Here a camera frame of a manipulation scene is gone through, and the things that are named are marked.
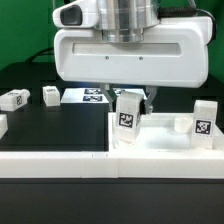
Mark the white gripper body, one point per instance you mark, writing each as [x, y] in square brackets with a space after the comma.
[173, 53]

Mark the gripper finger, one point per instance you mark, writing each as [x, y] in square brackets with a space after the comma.
[146, 106]
[110, 95]

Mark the white square table top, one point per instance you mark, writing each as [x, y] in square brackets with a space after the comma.
[157, 134]

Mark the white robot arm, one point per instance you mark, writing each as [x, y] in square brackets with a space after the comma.
[124, 21]

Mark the white marker sheet with tags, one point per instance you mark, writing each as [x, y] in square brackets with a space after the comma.
[93, 95]

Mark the white fence obstacle frame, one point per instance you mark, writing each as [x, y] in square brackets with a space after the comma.
[196, 165]

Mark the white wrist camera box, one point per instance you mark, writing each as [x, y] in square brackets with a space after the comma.
[77, 14]

